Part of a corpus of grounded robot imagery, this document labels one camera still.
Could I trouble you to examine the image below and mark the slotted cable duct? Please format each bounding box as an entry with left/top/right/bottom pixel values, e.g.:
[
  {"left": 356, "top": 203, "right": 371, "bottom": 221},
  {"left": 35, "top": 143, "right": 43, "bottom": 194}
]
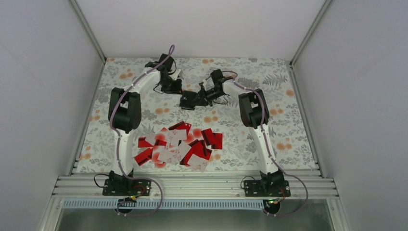
[{"left": 62, "top": 198, "right": 264, "bottom": 210}]

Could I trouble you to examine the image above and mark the red card centre right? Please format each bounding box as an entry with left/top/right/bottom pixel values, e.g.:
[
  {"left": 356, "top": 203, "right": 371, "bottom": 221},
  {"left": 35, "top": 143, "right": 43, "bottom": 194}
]
[{"left": 201, "top": 128, "right": 216, "bottom": 146}]

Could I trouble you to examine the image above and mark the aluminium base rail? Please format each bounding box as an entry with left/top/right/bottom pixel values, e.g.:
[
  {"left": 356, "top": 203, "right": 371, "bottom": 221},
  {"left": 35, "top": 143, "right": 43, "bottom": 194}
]
[{"left": 52, "top": 170, "right": 339, "bottom": 199}]

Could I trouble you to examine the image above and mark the aluminium frame post right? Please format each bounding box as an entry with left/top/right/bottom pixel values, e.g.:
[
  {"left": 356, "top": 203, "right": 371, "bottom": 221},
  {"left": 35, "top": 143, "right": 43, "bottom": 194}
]
[{"left": 290, "top": 0, "right": 333, "bottom": 67}]

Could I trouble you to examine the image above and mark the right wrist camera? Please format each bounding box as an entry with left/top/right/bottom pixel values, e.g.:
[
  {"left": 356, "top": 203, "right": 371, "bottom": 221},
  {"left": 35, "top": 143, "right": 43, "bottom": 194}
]
[{"left": 199, "top": 82, "right": 206, "bottom": 94}]

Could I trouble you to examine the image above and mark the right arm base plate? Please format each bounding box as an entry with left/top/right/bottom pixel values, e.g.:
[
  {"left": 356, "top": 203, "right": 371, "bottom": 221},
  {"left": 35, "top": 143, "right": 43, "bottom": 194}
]
[{"left": 242, "top": 180, "right": 291, "bottom": 197}]

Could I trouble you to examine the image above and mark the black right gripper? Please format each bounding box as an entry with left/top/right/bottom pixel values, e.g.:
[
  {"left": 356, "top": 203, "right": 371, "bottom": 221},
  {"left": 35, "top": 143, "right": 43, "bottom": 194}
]
[{"left": 191, "top": 87, "right": 224, "bottom": 106}]

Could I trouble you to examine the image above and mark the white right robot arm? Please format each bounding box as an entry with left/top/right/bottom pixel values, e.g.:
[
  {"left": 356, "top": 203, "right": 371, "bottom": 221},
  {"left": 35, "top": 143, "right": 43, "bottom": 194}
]
[{"left": 198, "top": 69, "right": 285, "bottom": 196}]

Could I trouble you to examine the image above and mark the red card lower right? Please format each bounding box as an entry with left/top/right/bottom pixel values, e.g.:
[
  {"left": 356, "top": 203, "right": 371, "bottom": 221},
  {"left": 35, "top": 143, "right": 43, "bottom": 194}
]
[{"left": 180, "top": 140, "right": 212, "bottom": 166}]

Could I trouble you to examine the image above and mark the floral patterned table mat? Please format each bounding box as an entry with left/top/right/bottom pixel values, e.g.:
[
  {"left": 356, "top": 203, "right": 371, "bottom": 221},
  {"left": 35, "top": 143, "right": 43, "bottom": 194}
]
[{"left": 76, "top": 57, "right": 317, "bottom": 173}]

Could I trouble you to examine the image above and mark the red card far right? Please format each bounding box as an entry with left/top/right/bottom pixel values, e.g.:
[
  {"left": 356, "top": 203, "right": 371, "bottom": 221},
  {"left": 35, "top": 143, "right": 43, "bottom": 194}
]
[{"left": 211, "top": 133, "right": 223, "bottom": 150}]

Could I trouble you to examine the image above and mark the black card holder wallet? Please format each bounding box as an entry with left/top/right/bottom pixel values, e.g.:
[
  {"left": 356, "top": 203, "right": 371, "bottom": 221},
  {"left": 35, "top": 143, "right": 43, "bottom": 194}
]
[{"left": 179, "top": 90, "right": 198, "bottom": 111}]

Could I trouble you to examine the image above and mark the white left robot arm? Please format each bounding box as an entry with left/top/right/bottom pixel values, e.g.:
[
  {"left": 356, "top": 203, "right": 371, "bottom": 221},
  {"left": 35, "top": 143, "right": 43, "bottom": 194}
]
[{"left": 108, "top": 53, "right": 183, "bottom": 195}]

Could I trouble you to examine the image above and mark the white floral card centre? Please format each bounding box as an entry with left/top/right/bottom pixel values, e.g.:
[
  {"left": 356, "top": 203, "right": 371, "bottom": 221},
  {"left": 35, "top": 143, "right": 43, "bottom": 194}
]
[{"left": 167, "top": 129, "right": 187, "bottom": 146}]

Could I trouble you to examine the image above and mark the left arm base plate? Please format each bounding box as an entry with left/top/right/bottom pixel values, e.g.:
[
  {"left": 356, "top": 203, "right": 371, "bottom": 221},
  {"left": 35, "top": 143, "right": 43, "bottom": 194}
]
[{"left": 102, "top": 180, "right": 152, "bottom": 196}]

